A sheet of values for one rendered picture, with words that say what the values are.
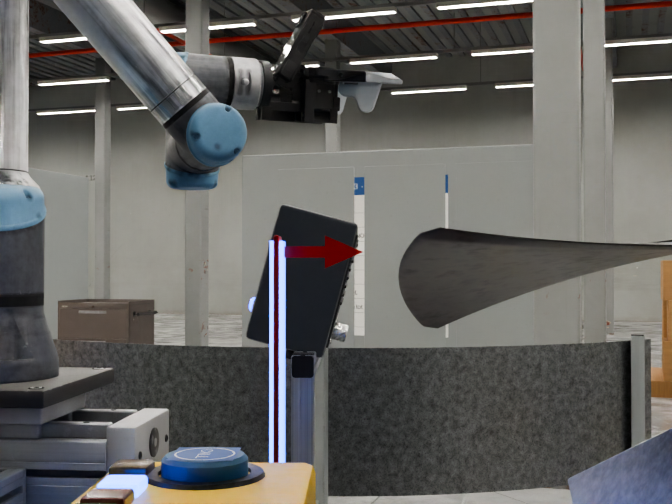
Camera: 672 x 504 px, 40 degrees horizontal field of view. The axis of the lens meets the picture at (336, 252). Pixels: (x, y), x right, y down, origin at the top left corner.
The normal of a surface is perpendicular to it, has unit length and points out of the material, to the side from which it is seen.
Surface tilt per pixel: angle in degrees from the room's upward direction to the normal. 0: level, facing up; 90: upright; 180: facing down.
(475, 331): 90
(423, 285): 160
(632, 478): 55
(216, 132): 90
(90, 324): 90
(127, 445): 90
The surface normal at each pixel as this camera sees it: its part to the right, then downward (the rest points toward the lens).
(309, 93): 0.34, 0.12
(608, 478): -0.68, -0.58
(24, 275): 0.85, 0.00
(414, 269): 0.03, 0.95
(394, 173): -0.30, -0.01
